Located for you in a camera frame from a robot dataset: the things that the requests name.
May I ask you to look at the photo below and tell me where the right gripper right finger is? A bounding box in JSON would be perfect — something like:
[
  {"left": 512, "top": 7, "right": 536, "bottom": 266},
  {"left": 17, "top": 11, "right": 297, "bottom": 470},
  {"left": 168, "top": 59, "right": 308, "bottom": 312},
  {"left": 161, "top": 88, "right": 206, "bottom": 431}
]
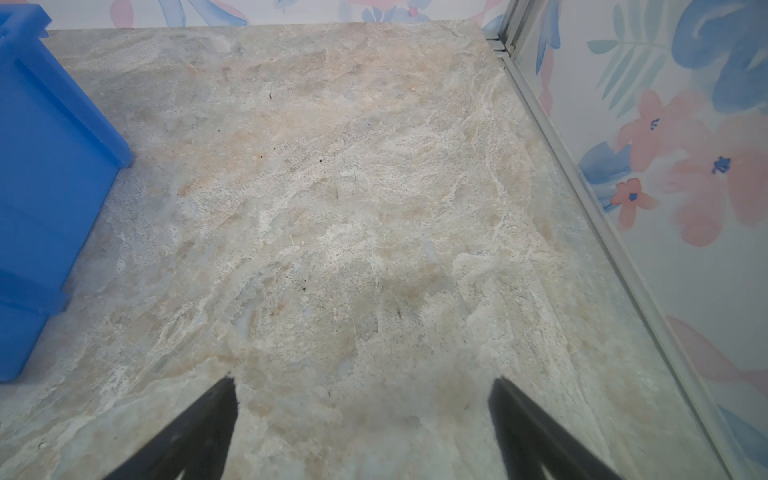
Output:
[{"left": 488, "top": 377, "right": 621, "bottom": 480}]

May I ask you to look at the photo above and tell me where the blue plastic storage bin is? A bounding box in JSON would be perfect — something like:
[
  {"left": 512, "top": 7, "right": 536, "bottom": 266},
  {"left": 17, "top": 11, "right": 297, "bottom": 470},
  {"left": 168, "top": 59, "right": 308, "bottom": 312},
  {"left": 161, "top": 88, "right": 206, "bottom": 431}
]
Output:
[{"left": 1, "top": 4, "right": 133, "bottom": 382}]

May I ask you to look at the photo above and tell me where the right aluminium corner post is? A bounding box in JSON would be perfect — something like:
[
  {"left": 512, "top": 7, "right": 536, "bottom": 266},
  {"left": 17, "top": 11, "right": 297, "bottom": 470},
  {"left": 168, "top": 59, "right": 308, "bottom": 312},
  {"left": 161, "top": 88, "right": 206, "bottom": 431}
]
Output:
[{"left": 485, "top": 1, "right": 767, "bottom": 479}]

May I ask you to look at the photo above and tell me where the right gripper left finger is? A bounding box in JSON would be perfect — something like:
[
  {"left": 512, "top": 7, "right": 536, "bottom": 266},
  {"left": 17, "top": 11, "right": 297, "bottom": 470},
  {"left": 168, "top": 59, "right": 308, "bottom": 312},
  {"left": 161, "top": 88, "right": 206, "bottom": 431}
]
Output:
[{"left": 107, "top": 376, "right": 238, "bottom": 479}]

